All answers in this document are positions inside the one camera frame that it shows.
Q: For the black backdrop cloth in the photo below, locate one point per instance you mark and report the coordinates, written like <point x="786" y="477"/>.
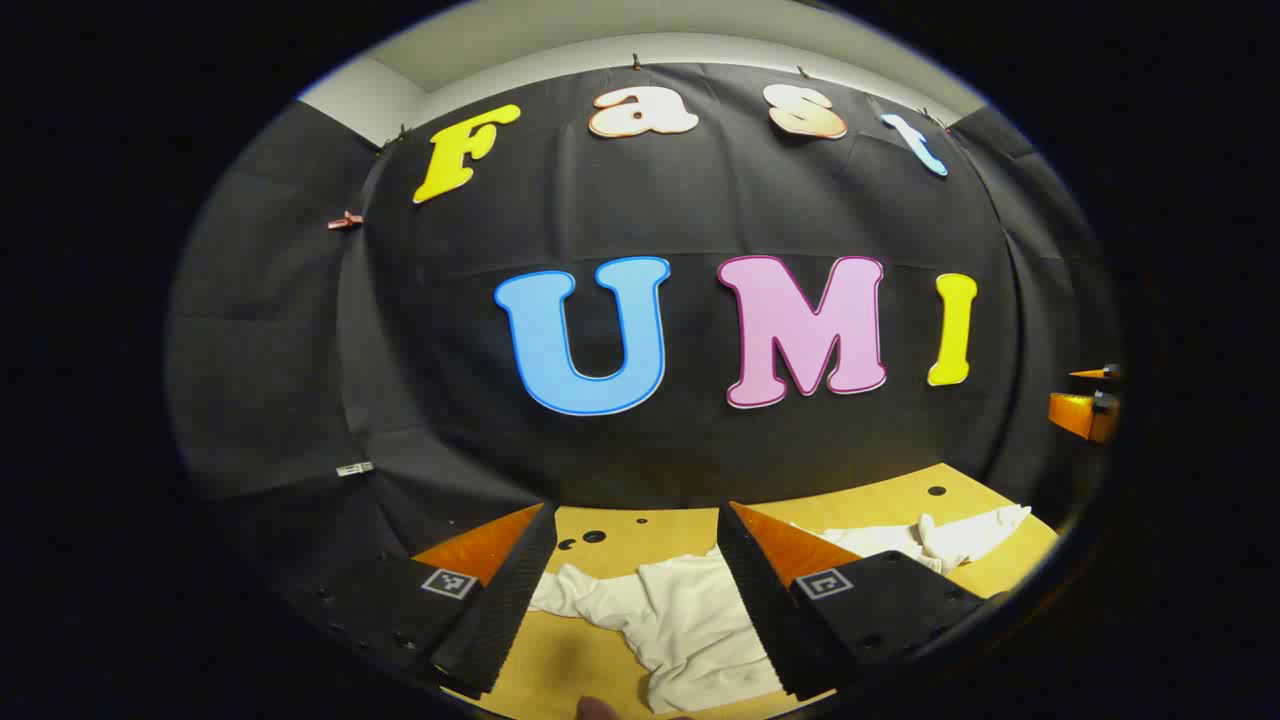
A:
<point x="450" y="400"/>

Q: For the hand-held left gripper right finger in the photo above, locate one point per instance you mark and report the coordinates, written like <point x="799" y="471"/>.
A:
<point x="760" y="600"/>

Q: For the white cloth clip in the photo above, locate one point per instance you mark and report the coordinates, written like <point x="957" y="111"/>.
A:
<point x="354" y="468"/>

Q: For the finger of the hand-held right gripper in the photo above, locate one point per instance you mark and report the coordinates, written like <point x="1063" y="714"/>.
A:
<point x="1080" y="415"/>
<point x="1095" y="373"/>

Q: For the white sweatshirt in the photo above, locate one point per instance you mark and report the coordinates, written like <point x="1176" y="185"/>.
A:
<point x="690" y="620"/>

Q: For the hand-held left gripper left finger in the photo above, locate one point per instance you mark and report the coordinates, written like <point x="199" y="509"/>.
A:
<point x="505" y="600"/>

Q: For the red cloth clip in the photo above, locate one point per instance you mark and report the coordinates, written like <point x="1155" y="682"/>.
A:
<point x="345" y="221"/>

